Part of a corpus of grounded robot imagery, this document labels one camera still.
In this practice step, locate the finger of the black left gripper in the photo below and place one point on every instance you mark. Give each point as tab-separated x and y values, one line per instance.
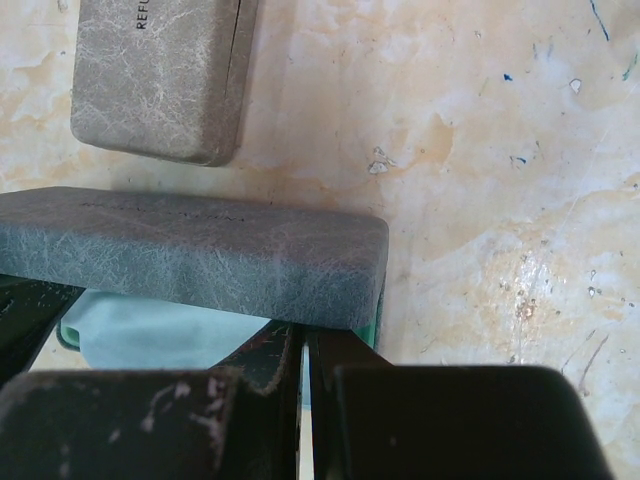
30	309

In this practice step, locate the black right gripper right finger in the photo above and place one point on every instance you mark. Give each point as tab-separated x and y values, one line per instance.
374	420

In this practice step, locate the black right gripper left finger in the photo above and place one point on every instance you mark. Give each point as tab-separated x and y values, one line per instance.
236	420

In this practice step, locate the light blue cleaning cloth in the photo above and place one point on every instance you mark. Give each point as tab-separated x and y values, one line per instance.
113	331

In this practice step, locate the blue-grey glasses case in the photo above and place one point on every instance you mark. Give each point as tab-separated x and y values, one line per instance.
311	267

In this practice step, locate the grey glasses case green lining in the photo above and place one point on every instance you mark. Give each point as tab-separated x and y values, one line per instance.
162	79

